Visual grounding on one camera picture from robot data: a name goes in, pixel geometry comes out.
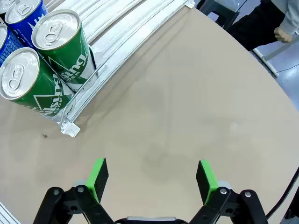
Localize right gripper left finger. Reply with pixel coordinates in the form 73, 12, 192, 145
32, 157, 115, 224

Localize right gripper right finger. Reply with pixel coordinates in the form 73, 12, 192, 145
186, 159, 269, 224

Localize person's left forearm grey sleeve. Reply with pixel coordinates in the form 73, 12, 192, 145
272, 0, 299, 35

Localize person's left hand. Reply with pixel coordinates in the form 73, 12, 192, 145
273, 27, 294, 44

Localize green Chilsung cider can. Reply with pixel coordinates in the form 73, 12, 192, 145
31, 9, 98, 94
0, 47, 72, 119

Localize large white office table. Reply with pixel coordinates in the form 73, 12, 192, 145
252, 35, 299, 77

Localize blue Pocari Sweat can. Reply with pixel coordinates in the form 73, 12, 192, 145
0, 23, 24, 67
4, 0, 50, 49

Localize person's black trousers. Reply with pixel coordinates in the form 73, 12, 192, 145
225, 0, 287, 52

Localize dark grey plastic stool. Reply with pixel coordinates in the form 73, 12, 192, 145
196, 0, 240, 30

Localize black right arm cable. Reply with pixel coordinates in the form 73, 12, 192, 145
266, 167, 299, 217

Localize white slatted base frame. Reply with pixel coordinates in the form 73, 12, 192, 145
0, 202, 21, 224

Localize white wire-rail can dispenser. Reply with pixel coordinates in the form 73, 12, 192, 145
23, 0, 194, 137

